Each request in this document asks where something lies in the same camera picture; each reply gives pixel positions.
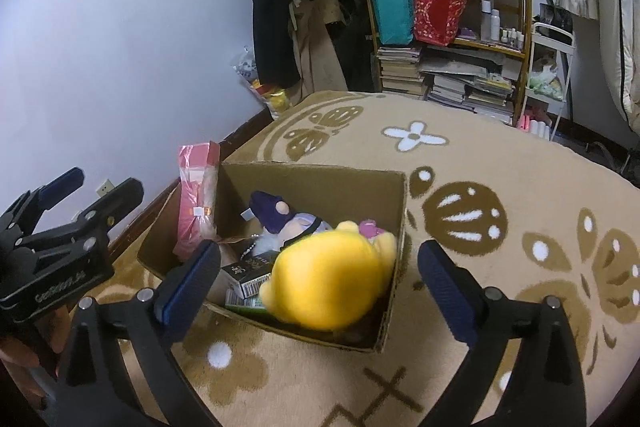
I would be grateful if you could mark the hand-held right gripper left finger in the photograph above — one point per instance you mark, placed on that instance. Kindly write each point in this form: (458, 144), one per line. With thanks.
(187, 287)

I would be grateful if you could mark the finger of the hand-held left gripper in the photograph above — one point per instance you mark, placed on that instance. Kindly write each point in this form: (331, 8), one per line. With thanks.
(60, 186)
(112, 204)

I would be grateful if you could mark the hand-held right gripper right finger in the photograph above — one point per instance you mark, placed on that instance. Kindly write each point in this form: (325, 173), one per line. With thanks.
(447, 292)

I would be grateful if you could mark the green tissue pack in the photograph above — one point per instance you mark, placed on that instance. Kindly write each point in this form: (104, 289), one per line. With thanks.
(242, 302)

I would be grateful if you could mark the black product box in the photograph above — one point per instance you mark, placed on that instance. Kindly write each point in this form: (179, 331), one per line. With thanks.
(247, 274)

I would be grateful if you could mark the pink plastic packet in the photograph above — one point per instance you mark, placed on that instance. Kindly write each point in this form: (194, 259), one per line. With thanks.
(197, 187)

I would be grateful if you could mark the purple dressed plush doll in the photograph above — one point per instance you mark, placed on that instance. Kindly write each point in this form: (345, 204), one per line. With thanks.
(272, 212)

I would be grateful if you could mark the yellow plush toy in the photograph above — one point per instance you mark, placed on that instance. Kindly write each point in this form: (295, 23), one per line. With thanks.
(325, 282)

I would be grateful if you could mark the printed cardboard box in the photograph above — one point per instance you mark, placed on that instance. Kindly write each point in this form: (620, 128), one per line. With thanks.
(310, 179)

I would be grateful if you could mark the person's left hand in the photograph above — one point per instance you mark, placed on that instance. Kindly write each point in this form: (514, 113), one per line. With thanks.
(22, 367)

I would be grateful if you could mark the pink plush toy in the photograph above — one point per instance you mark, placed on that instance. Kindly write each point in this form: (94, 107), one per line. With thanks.
(371, 229)

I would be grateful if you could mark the clear plastic bag of items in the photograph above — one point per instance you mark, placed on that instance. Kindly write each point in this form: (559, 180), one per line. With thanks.
(257, 82)

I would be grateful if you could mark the wide stack of books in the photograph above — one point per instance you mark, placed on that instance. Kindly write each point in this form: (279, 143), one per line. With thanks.
(470, 89)

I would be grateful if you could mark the short stack of books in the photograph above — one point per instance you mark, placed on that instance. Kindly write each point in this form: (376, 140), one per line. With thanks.
(400, 72)

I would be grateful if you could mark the white trolley cart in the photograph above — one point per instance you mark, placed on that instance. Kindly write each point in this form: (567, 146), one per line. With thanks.
(550, 77)

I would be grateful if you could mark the black hanging coat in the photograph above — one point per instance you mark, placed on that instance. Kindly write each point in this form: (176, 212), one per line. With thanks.
(267, 22)

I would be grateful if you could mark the beige hanging trousers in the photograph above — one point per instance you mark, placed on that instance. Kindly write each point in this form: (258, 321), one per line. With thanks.
(320, 47)

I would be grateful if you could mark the row of small bottles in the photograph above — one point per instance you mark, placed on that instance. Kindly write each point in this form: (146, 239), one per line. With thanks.
(512, 38)

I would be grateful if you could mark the dark hanging clothes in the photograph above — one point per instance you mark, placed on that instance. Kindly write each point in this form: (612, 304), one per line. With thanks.
(357, 37)

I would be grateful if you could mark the tall white bottles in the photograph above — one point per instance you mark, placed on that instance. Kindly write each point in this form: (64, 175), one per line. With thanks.
(490, 22)

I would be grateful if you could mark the red gift bag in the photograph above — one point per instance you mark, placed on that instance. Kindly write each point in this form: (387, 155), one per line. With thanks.
(440, 14)

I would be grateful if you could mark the teal bag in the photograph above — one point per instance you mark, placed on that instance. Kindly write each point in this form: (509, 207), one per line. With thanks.
(392, 12)

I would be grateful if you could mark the wooden shelf rack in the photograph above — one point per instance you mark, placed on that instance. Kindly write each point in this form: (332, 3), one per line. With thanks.
(520, 7)

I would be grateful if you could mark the white duvet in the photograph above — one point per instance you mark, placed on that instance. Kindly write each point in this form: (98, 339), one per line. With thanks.
(622, 37)

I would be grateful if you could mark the white wall socket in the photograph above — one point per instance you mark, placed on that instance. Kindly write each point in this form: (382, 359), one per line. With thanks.
(104, 188)

